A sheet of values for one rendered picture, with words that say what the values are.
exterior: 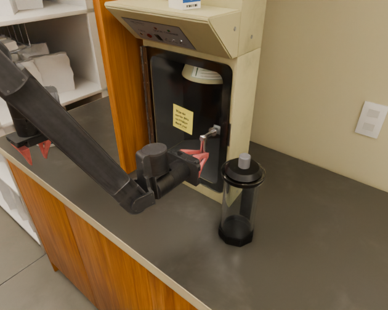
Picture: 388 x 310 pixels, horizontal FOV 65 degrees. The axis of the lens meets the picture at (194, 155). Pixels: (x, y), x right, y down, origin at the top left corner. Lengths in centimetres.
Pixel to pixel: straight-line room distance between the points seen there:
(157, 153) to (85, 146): 16
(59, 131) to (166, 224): 48
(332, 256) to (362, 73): 56
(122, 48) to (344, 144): 81
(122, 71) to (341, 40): 68
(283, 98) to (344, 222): 49
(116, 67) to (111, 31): 10
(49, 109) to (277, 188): 77
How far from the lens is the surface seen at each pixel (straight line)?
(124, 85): 99
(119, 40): 95
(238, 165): 74
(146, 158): 66
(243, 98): 82
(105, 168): 62
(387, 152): 118
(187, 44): 76
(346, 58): 110
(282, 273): 85
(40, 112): 55
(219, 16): 65
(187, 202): 99
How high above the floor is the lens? 161
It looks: 34 degrees down
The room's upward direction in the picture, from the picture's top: straight up
